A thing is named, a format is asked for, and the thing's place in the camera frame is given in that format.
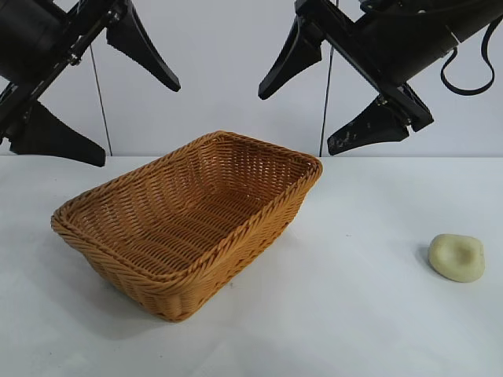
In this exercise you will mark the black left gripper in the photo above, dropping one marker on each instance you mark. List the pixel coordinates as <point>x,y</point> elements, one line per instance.
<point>35,43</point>

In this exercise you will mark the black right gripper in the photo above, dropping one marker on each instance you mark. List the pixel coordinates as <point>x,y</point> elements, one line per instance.
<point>393,39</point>

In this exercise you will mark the brown woven wicker basket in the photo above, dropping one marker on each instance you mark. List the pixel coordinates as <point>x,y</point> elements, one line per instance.
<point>177,235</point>

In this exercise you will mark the pale yellow egg yolk pastry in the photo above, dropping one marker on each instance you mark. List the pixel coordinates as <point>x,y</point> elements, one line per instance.
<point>452,259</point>

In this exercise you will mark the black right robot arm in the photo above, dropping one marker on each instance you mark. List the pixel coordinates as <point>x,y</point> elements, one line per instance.
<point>471,15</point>

